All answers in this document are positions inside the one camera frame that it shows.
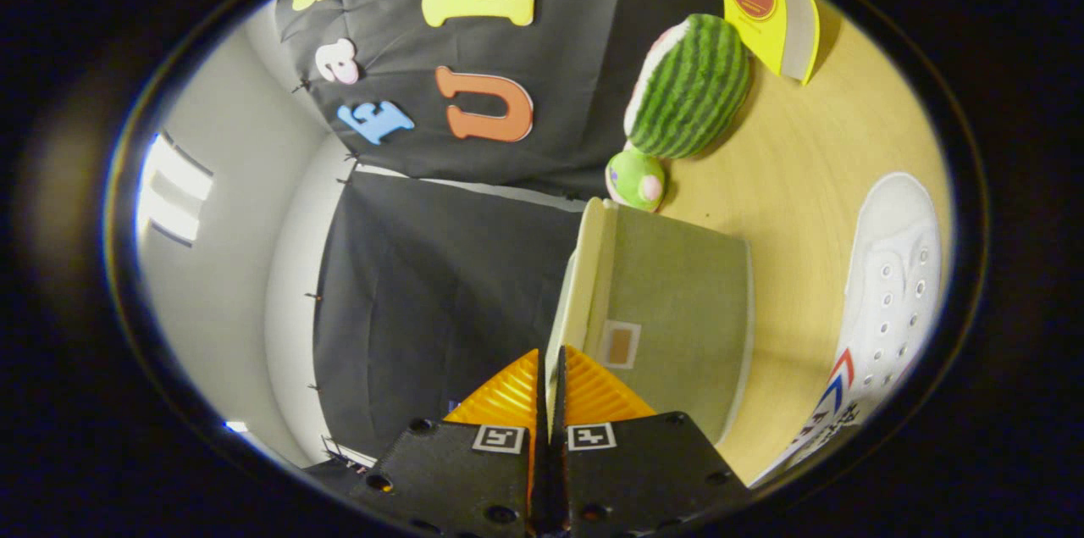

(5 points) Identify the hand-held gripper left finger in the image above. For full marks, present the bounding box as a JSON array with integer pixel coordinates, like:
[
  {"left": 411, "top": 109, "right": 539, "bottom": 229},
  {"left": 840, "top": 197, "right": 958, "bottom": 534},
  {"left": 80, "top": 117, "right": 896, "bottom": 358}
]
[{"left": 350, "top": 349, "right": 550, "bottom": 538}]

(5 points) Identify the white striped canvas shoe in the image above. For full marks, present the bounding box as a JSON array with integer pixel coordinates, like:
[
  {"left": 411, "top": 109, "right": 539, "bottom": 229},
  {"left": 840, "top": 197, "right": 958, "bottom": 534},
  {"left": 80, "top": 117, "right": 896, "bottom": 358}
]
[{"left": 752, "top": 172, "right": 943, "bottom": 488}]

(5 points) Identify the translucent storage box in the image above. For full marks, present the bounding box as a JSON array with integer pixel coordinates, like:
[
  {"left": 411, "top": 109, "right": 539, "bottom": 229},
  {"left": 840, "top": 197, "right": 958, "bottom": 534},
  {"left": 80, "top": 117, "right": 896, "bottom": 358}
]
[{"left": 545, "top": 197, "right": 755, "bottom": 446}]

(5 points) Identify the long ceiling light panel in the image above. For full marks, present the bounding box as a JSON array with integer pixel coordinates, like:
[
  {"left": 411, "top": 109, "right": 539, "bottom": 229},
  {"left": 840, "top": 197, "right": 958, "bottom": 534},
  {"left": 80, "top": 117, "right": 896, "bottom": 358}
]
[{"left": 135, "top": 131, "right": 214, "bottom": 248}]

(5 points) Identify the yellow book with red circle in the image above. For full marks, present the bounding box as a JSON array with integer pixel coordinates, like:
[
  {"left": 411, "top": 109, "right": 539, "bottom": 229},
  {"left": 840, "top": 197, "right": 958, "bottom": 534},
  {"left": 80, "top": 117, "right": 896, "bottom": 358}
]
[{"left": 694, "top": 0, "right": 821, "bottom": 86}]

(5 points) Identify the watermelon slice plush toy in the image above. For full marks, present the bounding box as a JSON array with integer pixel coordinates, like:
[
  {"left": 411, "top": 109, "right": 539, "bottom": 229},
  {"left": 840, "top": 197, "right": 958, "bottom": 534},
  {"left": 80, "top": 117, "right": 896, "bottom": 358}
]
[{"left": 623, "top": 13, "right": 753, "bottom": 160}]

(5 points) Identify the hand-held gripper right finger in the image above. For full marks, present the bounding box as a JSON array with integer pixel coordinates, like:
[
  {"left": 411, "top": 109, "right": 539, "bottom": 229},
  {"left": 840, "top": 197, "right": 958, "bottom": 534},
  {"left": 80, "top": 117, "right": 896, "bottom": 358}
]
[{"left": 549, "top": 345, "right": 752, "bottom": 538}]

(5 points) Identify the green and pink plush toy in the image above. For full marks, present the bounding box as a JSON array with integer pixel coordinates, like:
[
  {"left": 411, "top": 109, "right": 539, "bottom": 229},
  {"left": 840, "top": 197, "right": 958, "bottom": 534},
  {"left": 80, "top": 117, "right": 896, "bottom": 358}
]
[{"left": 605, "top": 142, "right": 668, "bottom": 213}]

